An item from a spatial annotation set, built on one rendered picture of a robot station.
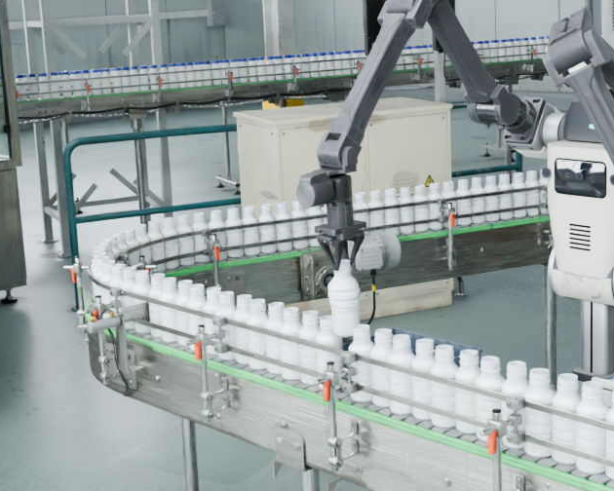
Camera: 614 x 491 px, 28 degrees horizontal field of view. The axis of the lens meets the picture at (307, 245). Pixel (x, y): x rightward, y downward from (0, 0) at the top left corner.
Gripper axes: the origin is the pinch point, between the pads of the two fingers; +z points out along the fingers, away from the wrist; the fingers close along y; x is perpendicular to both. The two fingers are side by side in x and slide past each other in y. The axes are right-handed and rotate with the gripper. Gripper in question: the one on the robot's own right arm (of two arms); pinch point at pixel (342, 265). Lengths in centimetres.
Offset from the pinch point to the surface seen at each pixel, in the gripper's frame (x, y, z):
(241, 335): -34.0, 2.6, 21.8
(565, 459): 61, 3, 28
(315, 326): -9.7, 0.3, 15.7
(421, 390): 24.7, 2.6, 22.5
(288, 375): -16.1, 3.4, 27.9
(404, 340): 19.2, 1.3, 13.2
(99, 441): -245, -82, 130
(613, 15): -293, -539, -23
